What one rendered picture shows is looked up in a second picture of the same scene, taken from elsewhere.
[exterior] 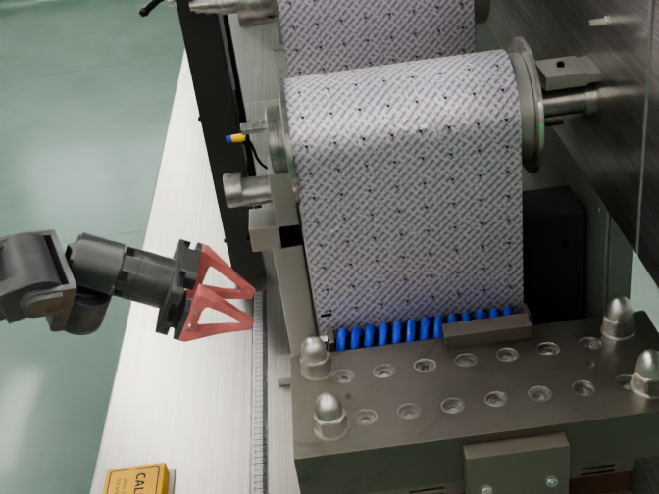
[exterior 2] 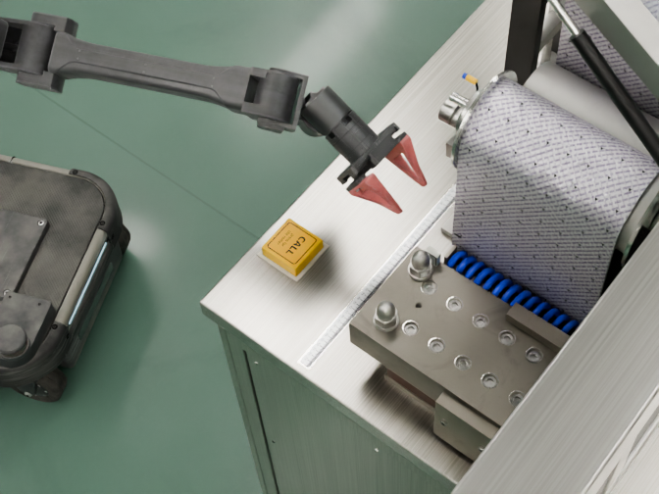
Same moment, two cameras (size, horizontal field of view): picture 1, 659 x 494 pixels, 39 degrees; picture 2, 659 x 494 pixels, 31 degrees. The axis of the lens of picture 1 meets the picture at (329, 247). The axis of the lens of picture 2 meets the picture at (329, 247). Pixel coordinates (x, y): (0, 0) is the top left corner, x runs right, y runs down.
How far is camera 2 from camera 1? 0.97 m
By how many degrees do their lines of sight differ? 39
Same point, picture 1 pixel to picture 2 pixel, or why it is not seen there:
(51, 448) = (415, 34)
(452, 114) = (573, 201)
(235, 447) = (375, 258)
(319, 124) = (483, 143)
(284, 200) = not seen: hidden behind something
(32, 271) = (271, 108)
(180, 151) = not seen: outside the picture
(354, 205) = (490, 199)
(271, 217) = not seen: hidden behind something
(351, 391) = (422, 303)
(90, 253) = (318, 109)
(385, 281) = (500, 248)
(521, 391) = (509, 387)
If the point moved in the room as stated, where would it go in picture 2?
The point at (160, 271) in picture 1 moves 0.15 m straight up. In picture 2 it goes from (356, 146) to (353, 78)
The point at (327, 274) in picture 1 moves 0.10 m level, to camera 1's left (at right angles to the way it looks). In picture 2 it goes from (463, 218) to (405, 182)
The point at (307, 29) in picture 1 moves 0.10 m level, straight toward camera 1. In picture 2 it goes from (583, 21) to (542, 68)
